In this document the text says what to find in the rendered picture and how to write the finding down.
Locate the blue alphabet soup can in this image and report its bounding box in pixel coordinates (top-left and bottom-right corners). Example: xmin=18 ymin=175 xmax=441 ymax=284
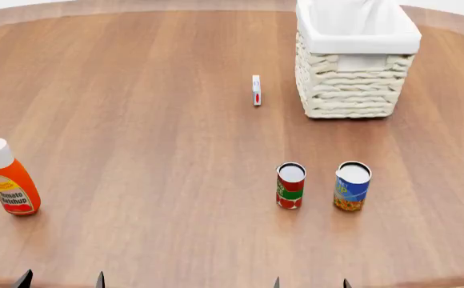
xmin=333 ymin=160 xmax=373 ymax=212

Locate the white woven wicker basket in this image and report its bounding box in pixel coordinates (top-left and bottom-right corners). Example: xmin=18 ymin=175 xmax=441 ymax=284
xmin=294 ymin=29 xmax=417 ymax=120

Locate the white cream cheese box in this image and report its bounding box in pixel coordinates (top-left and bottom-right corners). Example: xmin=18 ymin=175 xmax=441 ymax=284
xmin=251 ymin=74 xmax=262 ymax=106

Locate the white fabric basket liner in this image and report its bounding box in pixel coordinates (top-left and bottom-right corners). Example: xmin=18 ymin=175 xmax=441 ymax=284
xmin=295 ymin=0 xmax=422 ymax=72

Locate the orange tomato ketchup bottle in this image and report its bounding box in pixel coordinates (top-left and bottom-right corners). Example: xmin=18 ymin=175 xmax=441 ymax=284
xmin=0 ymin=137 xmax=42 ymax=216

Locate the red tomato sauce can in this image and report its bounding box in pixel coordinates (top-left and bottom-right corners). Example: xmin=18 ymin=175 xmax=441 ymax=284
xmin=275 ymin=161 xmax=307 ymax=210

